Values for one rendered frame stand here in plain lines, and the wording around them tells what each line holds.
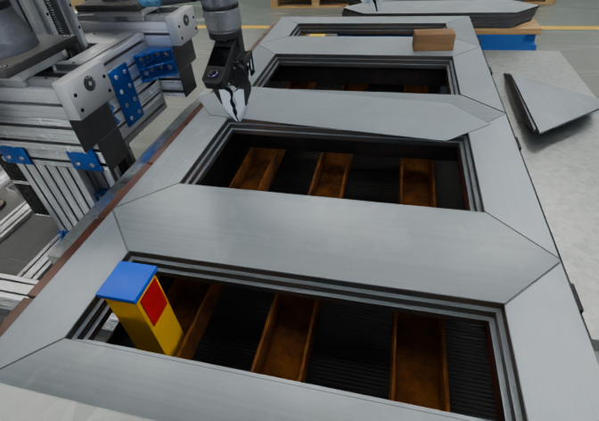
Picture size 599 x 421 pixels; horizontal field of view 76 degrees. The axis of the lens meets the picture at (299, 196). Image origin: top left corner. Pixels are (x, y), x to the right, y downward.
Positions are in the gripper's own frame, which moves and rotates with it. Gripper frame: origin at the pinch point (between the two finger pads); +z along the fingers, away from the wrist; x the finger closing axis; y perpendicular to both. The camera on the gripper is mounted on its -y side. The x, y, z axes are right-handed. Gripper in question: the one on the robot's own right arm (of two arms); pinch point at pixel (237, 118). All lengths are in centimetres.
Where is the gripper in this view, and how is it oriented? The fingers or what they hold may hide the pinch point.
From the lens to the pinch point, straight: 96.0
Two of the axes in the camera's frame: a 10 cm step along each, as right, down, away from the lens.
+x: -9.7, -0.9, 2.1
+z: 0.6, 7.7, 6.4
